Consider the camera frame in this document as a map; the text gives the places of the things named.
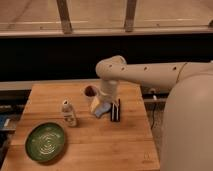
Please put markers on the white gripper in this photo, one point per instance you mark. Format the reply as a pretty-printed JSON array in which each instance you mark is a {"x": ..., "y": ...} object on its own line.
[{"x": 108, "y": 93}]

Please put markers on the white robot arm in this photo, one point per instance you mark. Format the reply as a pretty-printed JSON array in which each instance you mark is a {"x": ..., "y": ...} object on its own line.
[{"x": 187, "y": 131}]

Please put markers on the white plastic bottle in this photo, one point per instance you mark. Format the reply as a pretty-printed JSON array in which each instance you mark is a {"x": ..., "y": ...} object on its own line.
[{"x": 69, "y": 113}]

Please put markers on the dark red cup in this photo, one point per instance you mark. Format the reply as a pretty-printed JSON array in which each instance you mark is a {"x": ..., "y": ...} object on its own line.
[{"x": 90, "y": 92}]

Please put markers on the green ceramic plate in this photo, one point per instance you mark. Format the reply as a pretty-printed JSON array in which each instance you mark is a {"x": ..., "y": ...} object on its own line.
[{"x": 45, "y": 142}]

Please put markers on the right metal window post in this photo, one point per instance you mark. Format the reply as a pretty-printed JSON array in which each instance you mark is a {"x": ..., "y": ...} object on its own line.
[{"x": 130, "y": 15}]

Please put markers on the metal window post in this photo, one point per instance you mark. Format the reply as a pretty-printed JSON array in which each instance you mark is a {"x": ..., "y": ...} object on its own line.
[
  {"x": 130, "y": 15},
  {"x": 64, "y": 16}
]

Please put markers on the left metal window post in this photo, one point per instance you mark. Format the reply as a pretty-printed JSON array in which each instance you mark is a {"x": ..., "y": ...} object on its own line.
[{"x": 64, "y": 16}]

